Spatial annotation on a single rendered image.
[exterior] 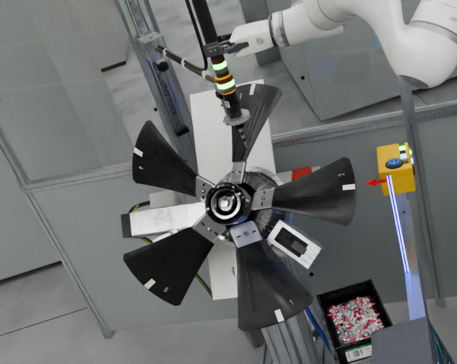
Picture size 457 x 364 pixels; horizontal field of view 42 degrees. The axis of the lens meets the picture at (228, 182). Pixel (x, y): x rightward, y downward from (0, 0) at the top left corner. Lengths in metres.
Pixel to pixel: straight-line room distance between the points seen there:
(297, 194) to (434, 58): 0.75
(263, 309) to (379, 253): 1.14
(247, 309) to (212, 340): 1.43
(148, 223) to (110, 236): 0.97
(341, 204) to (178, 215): 0.54
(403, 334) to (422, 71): 0.46
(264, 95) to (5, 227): 2.62
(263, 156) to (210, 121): 0.22
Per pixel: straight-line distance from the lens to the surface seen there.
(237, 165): 1.74
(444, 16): 1.04
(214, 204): 1.67
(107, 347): 3.35
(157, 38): 2.07
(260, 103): 1.70
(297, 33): 1.43
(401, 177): 1.91
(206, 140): 2.01
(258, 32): 1.43
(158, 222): 1.92
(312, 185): 1.67
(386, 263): 2.76
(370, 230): 2.64
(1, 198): 3.92
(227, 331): 3.09
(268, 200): 1.69
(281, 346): 2.22
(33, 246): 4.07
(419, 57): 1.02
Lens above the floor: 2.08
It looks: 29 degrees down
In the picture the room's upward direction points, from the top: 20 degrees counter-clockwise
